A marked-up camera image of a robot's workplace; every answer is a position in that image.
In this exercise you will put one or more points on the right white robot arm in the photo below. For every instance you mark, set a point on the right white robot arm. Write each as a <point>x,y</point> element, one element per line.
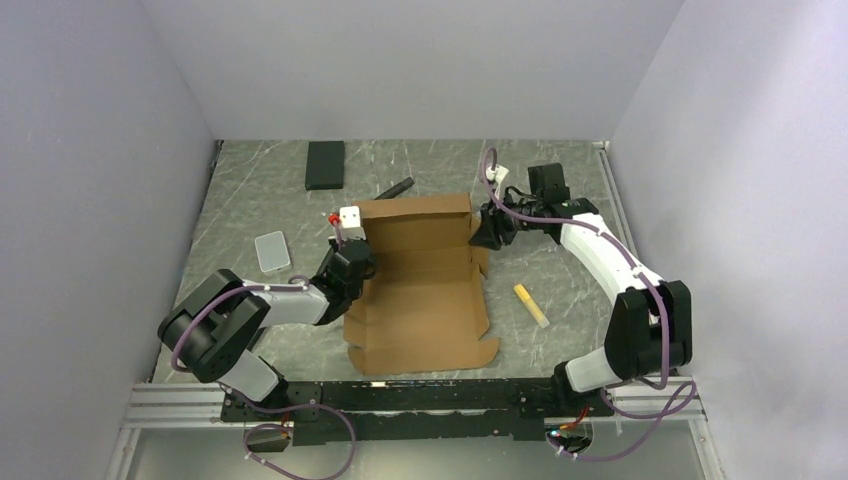
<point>650,328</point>

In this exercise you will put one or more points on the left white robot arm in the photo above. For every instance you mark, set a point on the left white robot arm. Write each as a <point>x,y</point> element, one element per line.
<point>211,331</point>

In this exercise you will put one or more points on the yellow marker pen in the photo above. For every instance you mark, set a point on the yellow marker pen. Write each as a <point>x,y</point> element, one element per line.
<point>531,306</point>

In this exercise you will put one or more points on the clear plastic case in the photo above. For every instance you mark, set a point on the clear plastic case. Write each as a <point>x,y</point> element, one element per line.
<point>272,252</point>

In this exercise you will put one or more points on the brown cardboard box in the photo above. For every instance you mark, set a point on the brown cardboard box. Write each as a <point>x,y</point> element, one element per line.
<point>424,310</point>

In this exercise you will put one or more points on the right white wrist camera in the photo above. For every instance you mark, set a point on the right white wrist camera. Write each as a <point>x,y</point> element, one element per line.
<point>496,174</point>

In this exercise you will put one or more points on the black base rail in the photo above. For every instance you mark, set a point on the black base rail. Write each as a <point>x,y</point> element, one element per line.
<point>522,409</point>

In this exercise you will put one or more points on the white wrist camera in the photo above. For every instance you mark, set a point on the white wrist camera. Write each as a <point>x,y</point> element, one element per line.
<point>496,174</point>
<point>347,224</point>

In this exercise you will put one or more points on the black rectangular box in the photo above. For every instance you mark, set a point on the black rectangular box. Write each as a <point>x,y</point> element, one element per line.
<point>325,165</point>

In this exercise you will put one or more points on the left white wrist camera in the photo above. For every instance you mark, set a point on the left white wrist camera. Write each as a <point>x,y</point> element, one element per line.
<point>347,224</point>

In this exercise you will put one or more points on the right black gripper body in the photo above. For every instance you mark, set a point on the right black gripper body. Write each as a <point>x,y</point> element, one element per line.
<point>523,208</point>

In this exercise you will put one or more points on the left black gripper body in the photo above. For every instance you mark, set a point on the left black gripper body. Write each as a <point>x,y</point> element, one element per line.
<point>356,290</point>

